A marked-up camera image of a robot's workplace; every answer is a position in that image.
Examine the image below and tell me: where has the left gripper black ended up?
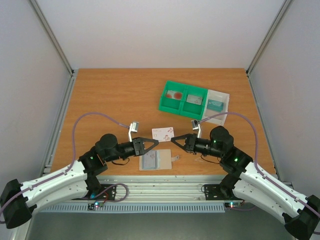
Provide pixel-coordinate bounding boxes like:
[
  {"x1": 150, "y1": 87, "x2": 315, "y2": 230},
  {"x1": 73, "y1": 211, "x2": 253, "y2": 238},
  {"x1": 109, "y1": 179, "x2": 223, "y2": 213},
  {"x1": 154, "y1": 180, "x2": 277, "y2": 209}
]
[{"x1": 105, "y1": 137, "x2": 159, "y2": 163}]

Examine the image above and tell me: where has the white red floral card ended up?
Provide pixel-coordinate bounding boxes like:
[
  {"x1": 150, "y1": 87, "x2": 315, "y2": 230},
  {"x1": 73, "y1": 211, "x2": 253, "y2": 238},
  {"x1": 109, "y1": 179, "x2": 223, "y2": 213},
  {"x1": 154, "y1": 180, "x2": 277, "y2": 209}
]
[{"x1": 151, "y1": 127, "x2": 175, "y2": 142}]

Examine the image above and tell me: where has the white card holder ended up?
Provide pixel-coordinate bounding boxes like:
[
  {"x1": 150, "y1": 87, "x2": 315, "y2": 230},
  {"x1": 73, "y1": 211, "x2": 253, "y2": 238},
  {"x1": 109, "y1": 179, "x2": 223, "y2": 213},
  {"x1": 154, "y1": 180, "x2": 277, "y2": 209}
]
[{"x1": 139, "y1": 149, "x2": 180, "y2": 171}]

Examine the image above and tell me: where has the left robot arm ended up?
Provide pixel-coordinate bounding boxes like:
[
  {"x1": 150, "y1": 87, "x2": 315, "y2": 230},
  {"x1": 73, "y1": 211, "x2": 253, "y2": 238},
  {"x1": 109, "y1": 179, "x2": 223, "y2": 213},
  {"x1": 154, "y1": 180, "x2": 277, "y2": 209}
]
[{"x1": 0, "y1": 133, "x2": 159, "y2": 229}]

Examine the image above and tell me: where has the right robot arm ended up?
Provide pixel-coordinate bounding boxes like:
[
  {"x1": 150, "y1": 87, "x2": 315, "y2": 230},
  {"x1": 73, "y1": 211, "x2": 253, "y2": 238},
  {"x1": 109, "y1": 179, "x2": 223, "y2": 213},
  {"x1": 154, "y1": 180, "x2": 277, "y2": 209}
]
[{"x1": 171, "y1": 126, "x2": 320, "y2": 240}]

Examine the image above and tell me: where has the grey card in bin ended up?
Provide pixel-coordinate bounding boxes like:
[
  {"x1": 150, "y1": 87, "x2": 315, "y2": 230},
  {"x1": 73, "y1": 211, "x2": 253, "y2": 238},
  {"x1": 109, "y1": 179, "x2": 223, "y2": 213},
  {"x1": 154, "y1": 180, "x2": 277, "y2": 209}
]
[{"x1": 186, "y1": 94, "x2": 203, "y2": 105}]

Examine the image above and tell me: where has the red patterned card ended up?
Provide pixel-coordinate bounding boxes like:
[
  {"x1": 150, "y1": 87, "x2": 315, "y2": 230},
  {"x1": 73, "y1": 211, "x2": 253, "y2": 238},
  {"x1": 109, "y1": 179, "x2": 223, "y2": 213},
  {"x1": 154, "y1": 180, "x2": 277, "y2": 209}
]
[{"x1": 164, "y1": 90, "x2": 183, "y2": 101}]

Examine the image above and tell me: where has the teal card in bin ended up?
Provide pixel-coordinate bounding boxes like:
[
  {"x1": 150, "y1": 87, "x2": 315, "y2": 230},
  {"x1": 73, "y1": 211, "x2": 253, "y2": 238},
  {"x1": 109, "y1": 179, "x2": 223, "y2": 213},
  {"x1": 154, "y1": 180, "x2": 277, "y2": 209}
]
[{"x1": 206, "y1": 99, "x2": 224, "y2": 113}]

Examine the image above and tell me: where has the green bin middle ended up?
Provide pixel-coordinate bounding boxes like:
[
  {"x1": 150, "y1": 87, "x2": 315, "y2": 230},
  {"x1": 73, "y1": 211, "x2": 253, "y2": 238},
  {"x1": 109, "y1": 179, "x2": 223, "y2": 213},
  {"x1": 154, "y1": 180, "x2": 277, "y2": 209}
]
[{"x1": 179, "y1": 84, "x2": 208, "y2": 120}]

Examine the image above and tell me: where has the green bin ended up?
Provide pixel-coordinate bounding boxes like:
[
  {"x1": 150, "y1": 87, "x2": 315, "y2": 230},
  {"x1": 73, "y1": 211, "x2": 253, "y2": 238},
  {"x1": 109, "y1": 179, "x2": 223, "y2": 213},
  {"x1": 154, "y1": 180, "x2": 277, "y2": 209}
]
[
  {"x1": 158, "y1": 80, "x2": 187, "y2": 115},
  {"x1": 179, "y1": 84, "x2": 208, "y2": 120}
]

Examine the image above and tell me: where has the green bin left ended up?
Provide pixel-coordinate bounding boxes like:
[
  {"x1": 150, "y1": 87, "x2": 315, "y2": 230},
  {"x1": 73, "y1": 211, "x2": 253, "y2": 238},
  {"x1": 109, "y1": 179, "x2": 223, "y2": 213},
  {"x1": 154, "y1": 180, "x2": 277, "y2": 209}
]
[{"x1": 158, "y1": 80, "x2": 187, "y2": 115}]

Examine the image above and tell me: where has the white bin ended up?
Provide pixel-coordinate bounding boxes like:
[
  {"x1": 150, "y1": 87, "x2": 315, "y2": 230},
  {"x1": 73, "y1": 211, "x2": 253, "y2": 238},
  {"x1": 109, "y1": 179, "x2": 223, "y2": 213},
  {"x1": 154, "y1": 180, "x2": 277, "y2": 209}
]
[{"x1": 202, "y1": 89, "x2": 230, "y2": 120}]

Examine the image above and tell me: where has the right circuit board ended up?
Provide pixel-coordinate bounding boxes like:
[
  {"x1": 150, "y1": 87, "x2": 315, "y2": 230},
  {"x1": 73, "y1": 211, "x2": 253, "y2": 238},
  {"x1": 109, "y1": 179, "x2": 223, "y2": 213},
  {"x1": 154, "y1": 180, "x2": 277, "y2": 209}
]
[{"x1": 224, "y1": 200, "x2": 245, "y2": 209}]

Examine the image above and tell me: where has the circuit board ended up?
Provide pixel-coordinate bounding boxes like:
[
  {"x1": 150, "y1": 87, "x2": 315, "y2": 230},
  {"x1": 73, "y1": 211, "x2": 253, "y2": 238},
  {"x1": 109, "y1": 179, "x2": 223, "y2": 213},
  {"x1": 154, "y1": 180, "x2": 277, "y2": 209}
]
[
  {"x1": 224, "y1": 200, "x2": 245, "y2": 209},
  {"x1": 87, "y1": 202, "x2": 104, "y2": 211}
]

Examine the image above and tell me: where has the left circuit board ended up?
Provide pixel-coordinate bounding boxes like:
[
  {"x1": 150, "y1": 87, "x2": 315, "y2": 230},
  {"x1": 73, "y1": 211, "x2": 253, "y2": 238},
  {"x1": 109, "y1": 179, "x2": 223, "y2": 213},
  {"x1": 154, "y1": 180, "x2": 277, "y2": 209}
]
[{"x1": 87, "y1": 202, "x2": 104, "y2": 211}]

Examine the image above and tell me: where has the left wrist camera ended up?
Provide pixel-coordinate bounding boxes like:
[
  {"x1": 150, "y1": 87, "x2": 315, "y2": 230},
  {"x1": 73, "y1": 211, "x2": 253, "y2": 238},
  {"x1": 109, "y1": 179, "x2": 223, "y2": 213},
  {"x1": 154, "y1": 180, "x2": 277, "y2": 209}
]
[{"x1": 128, "y1": 121, "x2": 139, "y2": 142}]

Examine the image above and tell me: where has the aluminium front rail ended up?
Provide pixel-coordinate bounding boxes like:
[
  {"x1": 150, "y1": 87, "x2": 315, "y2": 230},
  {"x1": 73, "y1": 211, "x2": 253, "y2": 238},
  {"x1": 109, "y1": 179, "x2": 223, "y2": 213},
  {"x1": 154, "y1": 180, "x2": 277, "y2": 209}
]
[{"x1": 24, "y1": 174, "x2": 298, "y2": 203}]

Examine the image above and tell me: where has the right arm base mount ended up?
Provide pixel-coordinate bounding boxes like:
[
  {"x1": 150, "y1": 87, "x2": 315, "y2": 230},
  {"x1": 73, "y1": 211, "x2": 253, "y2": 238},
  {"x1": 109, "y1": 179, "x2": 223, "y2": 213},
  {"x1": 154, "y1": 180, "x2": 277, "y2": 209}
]
[{"x1": 201, "y1": 184, "x2": 242, "y2": 201}]

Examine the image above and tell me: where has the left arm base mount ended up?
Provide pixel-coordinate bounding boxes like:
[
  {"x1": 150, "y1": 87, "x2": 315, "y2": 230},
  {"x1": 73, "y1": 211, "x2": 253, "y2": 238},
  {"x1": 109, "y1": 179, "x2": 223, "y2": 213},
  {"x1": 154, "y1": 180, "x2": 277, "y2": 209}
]
[{"x1": 85, "y1": 184, "x2": 117, "y2": 201}]

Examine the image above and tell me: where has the grey slotted cable duct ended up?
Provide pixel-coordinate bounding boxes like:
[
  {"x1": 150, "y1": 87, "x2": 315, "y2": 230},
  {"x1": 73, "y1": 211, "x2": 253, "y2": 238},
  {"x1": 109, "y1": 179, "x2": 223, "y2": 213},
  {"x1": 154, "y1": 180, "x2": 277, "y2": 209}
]
[{"x1": 42, "y1": 202, "x2": 225, "y2": 214}]

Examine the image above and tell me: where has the left aluminium frame post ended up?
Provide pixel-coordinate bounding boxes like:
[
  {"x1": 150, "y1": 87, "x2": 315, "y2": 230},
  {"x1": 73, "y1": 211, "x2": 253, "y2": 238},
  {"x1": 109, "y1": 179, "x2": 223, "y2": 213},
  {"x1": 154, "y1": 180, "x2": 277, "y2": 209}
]
[{"x1": 28, "y1": 0, "x2": 74, "y2": 76}]

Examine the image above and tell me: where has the aluminium frame post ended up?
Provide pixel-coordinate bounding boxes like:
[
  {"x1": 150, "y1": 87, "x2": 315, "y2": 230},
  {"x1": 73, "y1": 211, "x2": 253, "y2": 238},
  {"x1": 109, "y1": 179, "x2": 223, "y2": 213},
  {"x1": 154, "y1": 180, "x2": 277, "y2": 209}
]
[
  {"x1": 28, "y1": 0, "x2": 74, "y2": 76},
  {"x1": 246, "y1": 0, "x2": 294, "y2": 78}
]

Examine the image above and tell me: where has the right aluminium frame post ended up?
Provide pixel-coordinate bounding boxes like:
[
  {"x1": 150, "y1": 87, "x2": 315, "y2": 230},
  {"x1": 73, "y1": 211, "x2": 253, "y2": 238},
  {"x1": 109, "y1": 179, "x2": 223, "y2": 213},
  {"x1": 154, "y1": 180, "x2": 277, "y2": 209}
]
[{"x1": 246, "y1": 0, "x2": 294, "y2": 78}]

